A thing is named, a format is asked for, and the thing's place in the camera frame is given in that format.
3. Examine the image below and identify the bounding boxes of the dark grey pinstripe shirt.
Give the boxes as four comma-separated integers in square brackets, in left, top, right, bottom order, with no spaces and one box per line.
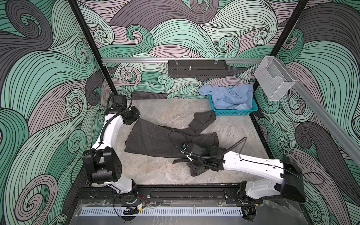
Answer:
[125,111,225,164]

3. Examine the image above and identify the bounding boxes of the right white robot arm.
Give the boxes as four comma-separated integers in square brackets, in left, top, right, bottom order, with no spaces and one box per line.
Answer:
[168,131,311,202]

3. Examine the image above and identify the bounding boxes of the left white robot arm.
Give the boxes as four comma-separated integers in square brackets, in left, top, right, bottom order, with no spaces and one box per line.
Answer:
[82,94,140,197]

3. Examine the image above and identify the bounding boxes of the teal plastic basket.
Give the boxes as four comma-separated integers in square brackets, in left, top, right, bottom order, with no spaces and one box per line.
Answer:
[208,95,258,116]

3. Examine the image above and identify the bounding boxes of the light blue shirt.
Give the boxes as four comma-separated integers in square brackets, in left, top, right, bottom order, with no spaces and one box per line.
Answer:
[198,84,254,111]

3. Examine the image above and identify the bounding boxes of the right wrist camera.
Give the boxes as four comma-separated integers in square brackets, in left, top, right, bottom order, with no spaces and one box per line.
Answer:
[180,143,203,157]

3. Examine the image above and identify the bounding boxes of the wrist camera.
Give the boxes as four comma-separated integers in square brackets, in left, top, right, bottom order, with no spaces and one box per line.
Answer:
[112,94,128,107]
[180,143,203,157]

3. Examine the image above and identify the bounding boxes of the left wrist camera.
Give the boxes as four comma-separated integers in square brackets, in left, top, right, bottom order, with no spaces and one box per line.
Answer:
[112,94,128,107]

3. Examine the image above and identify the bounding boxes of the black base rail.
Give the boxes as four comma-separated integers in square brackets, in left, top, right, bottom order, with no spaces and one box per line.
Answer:
[76,182,282,205]

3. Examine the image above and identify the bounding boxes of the black left corner post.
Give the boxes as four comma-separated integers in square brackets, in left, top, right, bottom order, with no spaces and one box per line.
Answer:
[68,0,118,95]

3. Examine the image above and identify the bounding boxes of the black corner post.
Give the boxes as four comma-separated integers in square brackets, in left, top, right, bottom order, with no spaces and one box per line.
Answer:
[68,0,118,95]
[270,0,309,56]

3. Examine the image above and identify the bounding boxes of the black perforated wall tray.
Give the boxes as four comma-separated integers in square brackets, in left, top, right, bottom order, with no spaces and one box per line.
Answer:
[167,61,229,79]

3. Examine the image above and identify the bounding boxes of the white slotted cable duct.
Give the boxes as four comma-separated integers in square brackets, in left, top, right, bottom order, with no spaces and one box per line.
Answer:
[79,206,243,217]

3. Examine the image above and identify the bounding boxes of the aluminium back rail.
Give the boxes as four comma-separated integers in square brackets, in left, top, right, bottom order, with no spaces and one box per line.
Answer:
[101,57,263,64]

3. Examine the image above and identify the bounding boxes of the aluminium rail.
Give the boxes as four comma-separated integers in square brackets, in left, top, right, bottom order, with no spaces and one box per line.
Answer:
[280,60,360,166]
[101,57,263,64]

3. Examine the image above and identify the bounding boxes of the clear plastic wall bin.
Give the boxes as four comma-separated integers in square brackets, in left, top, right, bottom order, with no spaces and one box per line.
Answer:
[254,56,295,102]

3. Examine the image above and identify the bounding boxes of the aluminium right rail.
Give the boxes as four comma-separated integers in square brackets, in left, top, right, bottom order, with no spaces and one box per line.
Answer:
[280,60,360,166]

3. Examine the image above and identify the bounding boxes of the black right corner post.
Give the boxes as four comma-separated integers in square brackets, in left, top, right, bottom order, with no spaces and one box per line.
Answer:
[270,0,309,56]

